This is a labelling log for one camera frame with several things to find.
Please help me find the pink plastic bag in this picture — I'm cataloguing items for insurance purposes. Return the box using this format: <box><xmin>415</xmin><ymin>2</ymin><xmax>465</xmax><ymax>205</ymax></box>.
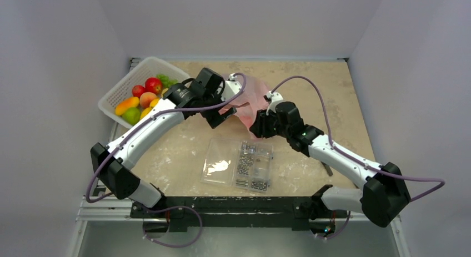
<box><xmin>219</xmin><ymin>76</ymin><xmax>269</xmax><ymax>130</ymax></box>

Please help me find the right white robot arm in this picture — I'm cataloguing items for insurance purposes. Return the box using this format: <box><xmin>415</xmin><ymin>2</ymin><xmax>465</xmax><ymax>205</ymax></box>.
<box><xmin>249</xmin><ymin>102</ymin><xmax>412</xmax><ymax>228</ymax></box>

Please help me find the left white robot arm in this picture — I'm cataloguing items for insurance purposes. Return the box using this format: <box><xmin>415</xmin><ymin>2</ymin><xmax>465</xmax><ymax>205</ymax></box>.
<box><xmin>86</xmin><ymin>68</ymin><xmax>247</xmax><ymax>218</ymax></box>

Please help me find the green grapes bunch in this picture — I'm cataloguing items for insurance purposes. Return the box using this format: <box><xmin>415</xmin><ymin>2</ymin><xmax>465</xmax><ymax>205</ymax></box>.
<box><xmin>156</xmin><ymin>74</ymin><xmax>179</xmax><ymax>89</ymax></box>

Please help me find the clear plastic screw box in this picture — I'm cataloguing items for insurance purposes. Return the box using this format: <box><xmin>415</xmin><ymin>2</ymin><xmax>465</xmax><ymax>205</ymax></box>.
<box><xmin>200</xmin><ymin>138</ymin><xmax>273</xmax><ymax>193</ymax></box>

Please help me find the yellow lemon fruit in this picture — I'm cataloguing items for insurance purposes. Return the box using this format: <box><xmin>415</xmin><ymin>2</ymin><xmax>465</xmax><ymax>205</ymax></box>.
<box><xmin>140</xmin><ymin>98</ymin><xmax>160</xmax><ymax>119</ymax></box>

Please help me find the large red apple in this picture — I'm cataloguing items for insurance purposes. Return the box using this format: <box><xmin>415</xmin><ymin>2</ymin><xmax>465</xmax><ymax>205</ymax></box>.
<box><xmin>144</xmin><ymin>77</ymin><xmax>163</xmax><ymax>95</ymax></box>

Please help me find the peach fruit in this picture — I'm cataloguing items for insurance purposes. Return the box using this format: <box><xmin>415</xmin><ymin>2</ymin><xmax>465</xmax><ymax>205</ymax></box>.
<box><xmin>139</xmin><ymin>92</ymin><xmax>158</xmax><ymax>109</ymax></box>

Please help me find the white plastic basket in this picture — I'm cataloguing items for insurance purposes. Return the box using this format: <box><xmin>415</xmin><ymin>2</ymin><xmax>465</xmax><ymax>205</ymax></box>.
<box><xmin>98</xmin><ymin>57</ymin><xmax>189</xmax><ymax>129</ymax></box>

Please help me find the small red apple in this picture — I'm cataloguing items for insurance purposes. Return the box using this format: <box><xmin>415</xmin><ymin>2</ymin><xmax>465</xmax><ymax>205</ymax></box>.
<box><xmin>132</xmin><ymin>85</ymin><xmax>146</xmax><ymax>98</ymax></box>

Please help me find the orange yellow mango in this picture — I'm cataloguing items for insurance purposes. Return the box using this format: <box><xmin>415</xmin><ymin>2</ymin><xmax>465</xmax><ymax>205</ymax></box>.
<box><xmin>114</xmin><ymin>97</ymin><xmax>139</xmax><ymax>116</ymax></box>

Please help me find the green lime fruit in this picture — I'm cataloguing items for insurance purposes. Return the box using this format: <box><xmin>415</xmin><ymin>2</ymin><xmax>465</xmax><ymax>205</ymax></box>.
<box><xmin>122</xmin><ymin>107</ymin><xmax>141</xmax><ymax>126</ymax></box>

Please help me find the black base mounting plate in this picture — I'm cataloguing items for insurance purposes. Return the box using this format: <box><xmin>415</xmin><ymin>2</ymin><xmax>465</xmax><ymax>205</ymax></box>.
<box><xmin>130</xmin><ymin>196</ymin><xmax>347</xmax><ymax>232</ymax></box>

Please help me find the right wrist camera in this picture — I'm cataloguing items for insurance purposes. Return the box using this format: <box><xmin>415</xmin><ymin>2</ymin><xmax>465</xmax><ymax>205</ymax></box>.
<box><xmin>264</xmin><ymin>91</ymin><xmax>284</xmax><ymax>115</ymax></box>

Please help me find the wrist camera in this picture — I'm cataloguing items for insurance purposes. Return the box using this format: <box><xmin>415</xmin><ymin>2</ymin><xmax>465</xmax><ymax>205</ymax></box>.
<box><xmin>221</xmin><ymin>73</ymin><xmax>242</xmax><ymax>102</ymax></box>
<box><xmin>264</xmin><ymin>91</ymin><xmax>284</xmax><ymax>115</ymax></box>

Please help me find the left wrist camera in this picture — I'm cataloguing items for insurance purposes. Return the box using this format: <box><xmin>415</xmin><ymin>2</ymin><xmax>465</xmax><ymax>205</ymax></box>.
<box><xmin>221</xmin><ymin>73</ymin><xmax>242</xmax><ymax>102</ymax></box>

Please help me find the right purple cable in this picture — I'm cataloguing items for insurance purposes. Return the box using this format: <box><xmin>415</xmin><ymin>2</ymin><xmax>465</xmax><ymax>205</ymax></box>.
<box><xmin>270</xmin><ymin>75</ymin><xmax>446</xmax><ymax>241</ymax></box>

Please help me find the purple cable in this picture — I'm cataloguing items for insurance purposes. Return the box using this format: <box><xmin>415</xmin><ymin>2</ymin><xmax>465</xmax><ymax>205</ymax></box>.
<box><xmin>270</xmin><ymin>75</ymin><xmax>446</xmax><ymax>241</ymax></box>
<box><xmin>85</xmin><ymin>72</ymin><xmax>247</xmax><ymax>249</ymax></box>

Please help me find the black T-handle tool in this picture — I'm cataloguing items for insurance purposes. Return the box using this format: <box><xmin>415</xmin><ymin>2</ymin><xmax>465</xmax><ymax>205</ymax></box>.
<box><xmin>322</xmin><ymin>163</ymin><xmax>333</xmax><ymax>177</ymax></box>

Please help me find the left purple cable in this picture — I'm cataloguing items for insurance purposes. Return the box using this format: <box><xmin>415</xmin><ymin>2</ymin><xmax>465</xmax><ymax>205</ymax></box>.
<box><xmin>85</xmin><ymin>72</ymin><xmax>247</xmax><ymax>249</ymax></box>

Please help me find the aluminium frame rail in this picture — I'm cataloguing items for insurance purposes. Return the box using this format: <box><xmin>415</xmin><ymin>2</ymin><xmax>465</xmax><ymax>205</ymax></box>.
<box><xmin>76</xmin><ymin>195</ymin><xmax>401</xmax><ymax>223</ymax></box>

